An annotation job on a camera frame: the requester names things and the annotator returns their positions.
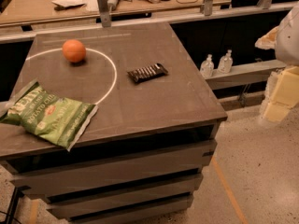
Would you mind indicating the grey drawer cabinet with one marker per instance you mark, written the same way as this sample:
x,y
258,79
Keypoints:
x,y
144,150

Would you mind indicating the grey metal rail shelf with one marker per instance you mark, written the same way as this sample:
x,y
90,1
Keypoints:
x,y
244,74

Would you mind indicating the green jalapeno chip bag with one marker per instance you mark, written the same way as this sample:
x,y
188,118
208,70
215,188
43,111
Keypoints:
x,y
61,121

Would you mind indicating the orange fruit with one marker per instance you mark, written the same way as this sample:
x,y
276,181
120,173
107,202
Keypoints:
x,y
74,51

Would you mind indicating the right clear sanitizer bottle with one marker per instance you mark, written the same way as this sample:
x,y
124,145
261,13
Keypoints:
x,y
226,62

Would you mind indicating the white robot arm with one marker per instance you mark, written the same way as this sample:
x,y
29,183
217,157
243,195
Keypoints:
x,y
284,40

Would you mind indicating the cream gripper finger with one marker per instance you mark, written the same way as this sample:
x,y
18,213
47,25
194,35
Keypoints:
x,y
284,97

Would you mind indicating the black rxbar chocolate bar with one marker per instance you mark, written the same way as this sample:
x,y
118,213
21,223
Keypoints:
x,y
147,73

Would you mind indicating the grey metal bracket post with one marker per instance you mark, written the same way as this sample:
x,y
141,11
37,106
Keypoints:
x,y
104,13

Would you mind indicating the white paper sheets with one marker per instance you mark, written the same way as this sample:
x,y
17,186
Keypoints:
x,y
70,1

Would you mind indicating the left clear sanitizer bottle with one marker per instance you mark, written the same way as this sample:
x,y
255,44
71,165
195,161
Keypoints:
x,y
207,67

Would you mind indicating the clear sanitizer bottle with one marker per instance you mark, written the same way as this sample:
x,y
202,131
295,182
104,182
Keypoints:
x,y
226,62
207,67

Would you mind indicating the wooden background desk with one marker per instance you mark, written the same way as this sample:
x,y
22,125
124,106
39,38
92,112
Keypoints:
x,y
28,12

